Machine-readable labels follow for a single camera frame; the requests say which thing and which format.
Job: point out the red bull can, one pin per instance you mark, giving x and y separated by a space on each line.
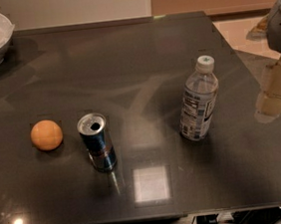
93 131

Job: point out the clear plastic water bottle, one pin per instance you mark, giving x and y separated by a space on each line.
199 99

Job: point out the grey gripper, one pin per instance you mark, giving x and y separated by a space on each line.
280 29

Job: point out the orange fruit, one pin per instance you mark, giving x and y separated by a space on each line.
46 135

